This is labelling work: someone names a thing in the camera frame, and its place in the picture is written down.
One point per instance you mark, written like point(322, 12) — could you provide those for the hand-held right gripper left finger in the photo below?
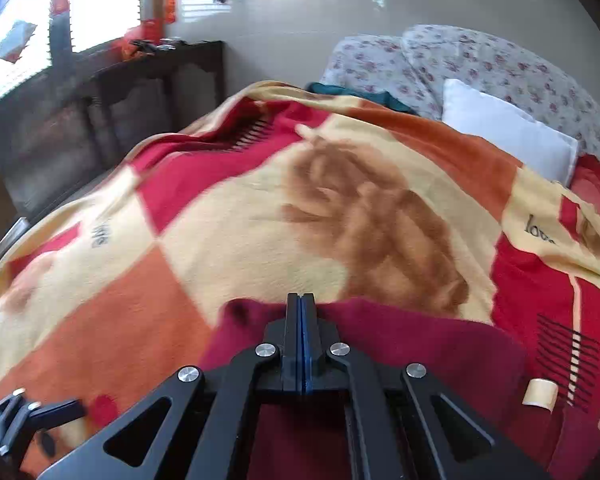
point(292, 345)

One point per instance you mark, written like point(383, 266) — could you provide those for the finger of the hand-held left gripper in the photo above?
point(55, 412)

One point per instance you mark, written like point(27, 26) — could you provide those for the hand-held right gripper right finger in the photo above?
point(307, 340)

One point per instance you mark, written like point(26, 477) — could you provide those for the maroon cloth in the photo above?
point(430, 350)

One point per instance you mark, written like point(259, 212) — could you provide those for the printed patchwork blanket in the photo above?
point(205, 220)

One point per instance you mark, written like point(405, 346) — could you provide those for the beige rolled label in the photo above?
point(540, 393)

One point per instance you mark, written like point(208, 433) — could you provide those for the teal cloth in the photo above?
point(360, 94)

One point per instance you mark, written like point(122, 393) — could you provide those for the small floral pillow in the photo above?
point(370, 65)

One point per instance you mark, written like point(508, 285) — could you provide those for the white pillow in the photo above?
point(505, 130)

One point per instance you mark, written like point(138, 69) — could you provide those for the dark wooden desk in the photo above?
point(190, 67)

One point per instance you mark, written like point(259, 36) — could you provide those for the red plastic bag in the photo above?
point(140, 40)

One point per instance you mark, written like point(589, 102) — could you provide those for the large floral pillow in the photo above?
point(520, 70)

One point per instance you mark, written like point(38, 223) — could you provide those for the barred window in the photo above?
point(100, 5)

